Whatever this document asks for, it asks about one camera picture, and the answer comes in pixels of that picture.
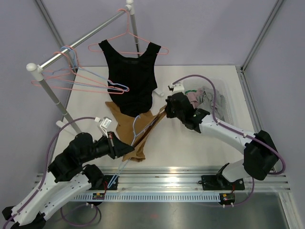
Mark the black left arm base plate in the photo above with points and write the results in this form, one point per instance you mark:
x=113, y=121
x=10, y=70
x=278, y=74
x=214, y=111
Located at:
x=107, y=180

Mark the metal clothes rack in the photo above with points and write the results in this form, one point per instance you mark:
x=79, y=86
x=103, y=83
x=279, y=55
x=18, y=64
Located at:
x=36, y=70

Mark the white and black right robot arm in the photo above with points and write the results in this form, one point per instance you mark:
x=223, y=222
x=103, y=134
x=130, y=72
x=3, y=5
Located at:
x=258, y=149

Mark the mauve pink tank top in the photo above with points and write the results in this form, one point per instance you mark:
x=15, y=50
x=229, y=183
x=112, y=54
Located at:
x=195, y=98

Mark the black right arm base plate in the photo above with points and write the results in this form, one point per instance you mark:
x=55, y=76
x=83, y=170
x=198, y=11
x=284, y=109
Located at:
x=217, y=183

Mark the grey tank top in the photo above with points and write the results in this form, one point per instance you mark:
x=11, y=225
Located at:
x=205, y=99

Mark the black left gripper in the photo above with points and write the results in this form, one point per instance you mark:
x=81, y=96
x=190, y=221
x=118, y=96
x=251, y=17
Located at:
x=116, y=147

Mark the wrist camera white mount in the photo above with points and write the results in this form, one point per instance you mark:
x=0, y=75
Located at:
x=103, y=125
x=176, y=88

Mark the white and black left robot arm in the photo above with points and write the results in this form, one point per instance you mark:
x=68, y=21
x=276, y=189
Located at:
x=67, y=175

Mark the black tank top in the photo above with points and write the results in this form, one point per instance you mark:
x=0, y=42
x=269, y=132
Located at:
x=135, y=73

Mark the brown tank top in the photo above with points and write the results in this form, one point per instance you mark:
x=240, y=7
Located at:
x=124, y=129

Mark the green tank top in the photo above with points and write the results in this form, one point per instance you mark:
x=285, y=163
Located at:
x=190, y=91

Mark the white plastic basket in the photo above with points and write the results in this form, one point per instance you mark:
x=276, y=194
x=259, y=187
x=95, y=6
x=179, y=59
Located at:
x=194, y=83

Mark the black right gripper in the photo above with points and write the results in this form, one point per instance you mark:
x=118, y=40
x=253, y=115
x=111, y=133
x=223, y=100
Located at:
x=169, y=113

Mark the white slotted cable duct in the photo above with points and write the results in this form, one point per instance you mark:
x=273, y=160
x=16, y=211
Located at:
x=148, y=197

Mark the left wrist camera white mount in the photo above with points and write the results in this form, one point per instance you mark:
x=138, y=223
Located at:
x=103, y=125

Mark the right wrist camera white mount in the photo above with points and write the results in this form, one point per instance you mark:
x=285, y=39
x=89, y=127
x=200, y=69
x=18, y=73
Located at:
x=176, y=88

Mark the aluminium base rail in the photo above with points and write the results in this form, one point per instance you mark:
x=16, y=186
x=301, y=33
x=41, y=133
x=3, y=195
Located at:
x=180, y=179

